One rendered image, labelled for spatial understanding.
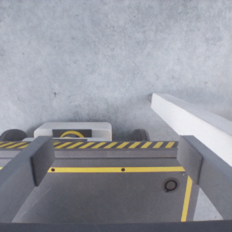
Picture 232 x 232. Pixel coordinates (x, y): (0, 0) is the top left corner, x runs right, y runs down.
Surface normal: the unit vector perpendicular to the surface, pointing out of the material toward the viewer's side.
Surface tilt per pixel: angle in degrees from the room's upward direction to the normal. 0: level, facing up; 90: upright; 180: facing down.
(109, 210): 0
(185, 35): 0
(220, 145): 90
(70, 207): 0
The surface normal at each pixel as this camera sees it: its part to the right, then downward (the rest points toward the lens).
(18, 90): 0.02, 0.26
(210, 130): -1.00, -0.07
